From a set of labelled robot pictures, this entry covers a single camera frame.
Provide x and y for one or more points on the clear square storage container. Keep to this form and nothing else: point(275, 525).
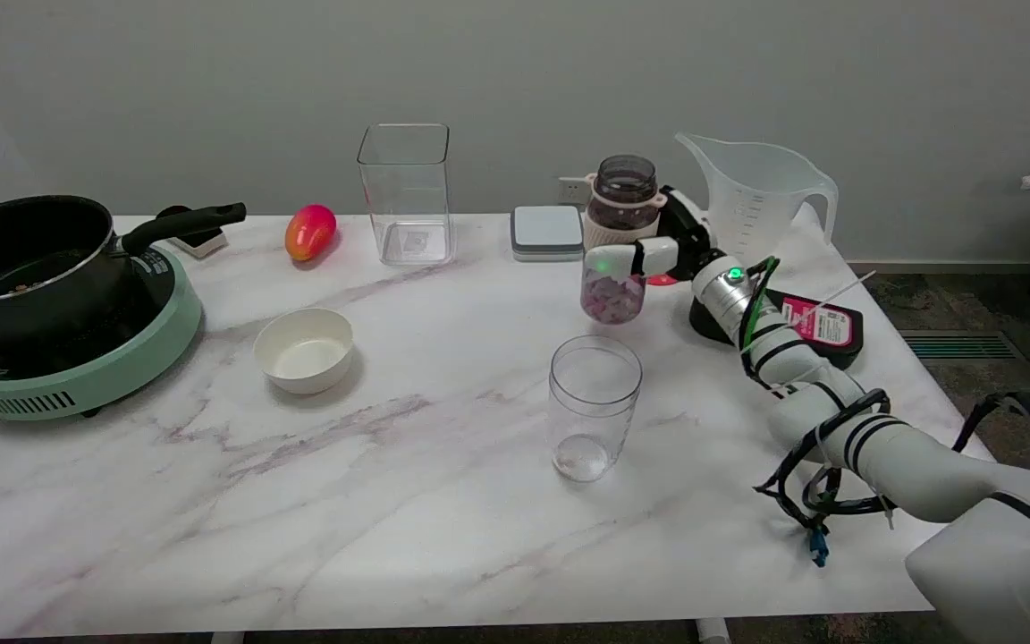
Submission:
point(408, 197)

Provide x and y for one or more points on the translucent plastic measuring jug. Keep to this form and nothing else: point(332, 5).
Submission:
point(761, 201)

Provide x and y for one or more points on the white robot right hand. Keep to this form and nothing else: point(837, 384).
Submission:
point(683, 241)

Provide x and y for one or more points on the clear plastic measuring cup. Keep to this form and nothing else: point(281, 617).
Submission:
point(594, 420)

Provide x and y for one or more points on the red orange toy mango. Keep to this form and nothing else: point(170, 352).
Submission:
point(309, 233)

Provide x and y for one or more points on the black pouch with pink label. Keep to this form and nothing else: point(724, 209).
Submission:
point(823, 326)

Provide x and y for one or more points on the white wall socket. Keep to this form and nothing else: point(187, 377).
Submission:
point(570, 190)

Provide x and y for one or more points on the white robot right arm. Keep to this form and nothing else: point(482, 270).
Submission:
point(890, 447)

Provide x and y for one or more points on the pink white small pieces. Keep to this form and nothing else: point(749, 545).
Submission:
point(613, 300)

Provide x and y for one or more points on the green induction cooker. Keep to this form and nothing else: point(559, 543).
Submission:
point(104, 367)

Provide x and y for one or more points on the white grey kitchen scale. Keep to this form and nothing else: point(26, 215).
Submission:
point(546, 233)

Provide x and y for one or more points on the white power strip with plug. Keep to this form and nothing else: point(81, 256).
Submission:
point(202, 241)

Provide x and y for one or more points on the clear jar with candies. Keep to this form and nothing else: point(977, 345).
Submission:
point(624, 224)

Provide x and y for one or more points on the white table leg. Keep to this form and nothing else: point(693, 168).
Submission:
point(227, 638)
point(712, 631)

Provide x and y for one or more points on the floor vent grille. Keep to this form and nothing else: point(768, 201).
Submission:
point(958, 345)

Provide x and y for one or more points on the white round bowl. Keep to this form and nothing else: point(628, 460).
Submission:
point(304, 351)

